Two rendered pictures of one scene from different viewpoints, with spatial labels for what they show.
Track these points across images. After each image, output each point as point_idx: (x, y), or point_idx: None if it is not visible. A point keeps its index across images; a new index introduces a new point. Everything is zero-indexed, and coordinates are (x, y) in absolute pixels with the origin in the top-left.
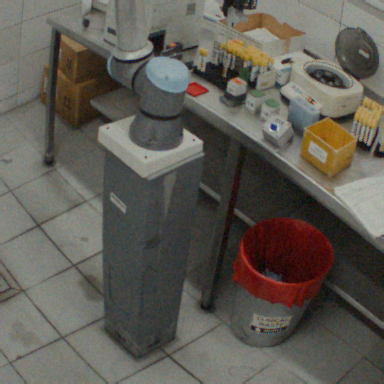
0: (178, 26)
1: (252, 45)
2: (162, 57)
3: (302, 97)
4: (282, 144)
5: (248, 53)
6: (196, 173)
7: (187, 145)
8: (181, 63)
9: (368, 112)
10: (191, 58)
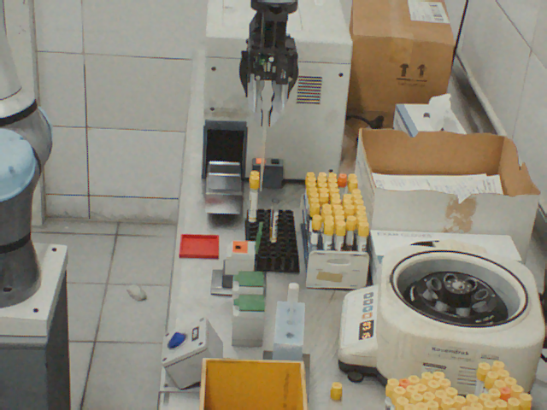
0: (279, 124)
1: (369, 193)
2: (8, 131)
3: (359, 319)
4: (183, 382)
5: (332, 204)
6: (32, 373)
7: (10, 313)
8: (24, 152)
9: (443, 392)
10: (285, 199)
